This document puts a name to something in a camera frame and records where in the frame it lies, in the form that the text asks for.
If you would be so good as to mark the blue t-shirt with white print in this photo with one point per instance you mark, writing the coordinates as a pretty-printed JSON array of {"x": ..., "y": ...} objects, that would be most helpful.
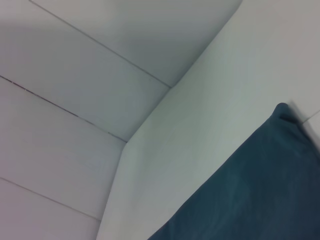
[{"x": 250, "y": 187}]

